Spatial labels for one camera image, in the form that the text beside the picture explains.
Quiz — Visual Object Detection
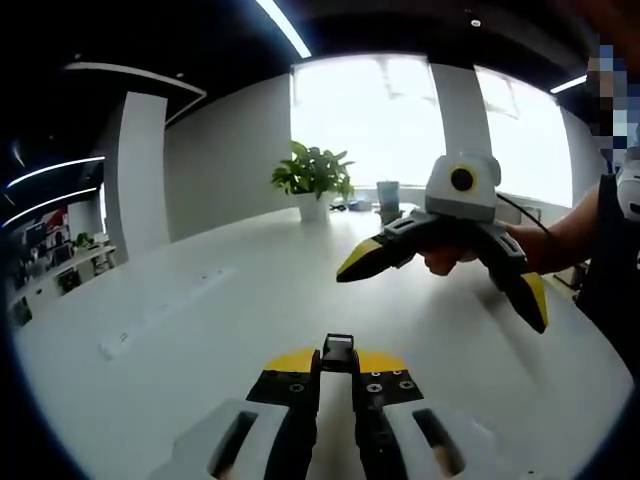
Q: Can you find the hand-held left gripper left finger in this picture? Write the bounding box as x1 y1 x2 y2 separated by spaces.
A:
147 346 322 480

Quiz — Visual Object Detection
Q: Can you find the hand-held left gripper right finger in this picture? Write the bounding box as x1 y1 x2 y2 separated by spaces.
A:
350 348 474 480

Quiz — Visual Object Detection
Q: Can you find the black plastic buckle socket part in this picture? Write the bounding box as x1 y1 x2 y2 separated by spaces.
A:
318 348 359 374

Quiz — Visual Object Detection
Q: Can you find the person's right hand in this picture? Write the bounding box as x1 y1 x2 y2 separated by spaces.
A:
422 223 554 277

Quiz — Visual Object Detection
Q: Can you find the teal cup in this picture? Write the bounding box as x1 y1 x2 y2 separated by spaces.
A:
375 180 402 214

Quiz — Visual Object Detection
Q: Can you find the green potted plant white pot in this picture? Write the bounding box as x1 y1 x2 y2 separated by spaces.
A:
271 140 357 223

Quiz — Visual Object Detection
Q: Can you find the white chest-worn device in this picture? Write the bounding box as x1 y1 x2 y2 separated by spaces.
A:
616 147 640 222

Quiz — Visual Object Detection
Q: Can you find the white table power socket strip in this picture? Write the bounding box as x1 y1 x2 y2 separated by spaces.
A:
98 266 237 360

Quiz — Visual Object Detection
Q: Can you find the ceiling light strip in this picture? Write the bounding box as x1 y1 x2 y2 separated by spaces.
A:
1 185 100 229
254 0 314 59
6 155 107 189

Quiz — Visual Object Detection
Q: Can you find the white office desk row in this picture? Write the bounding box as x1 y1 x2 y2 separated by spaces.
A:
8 244 117 312

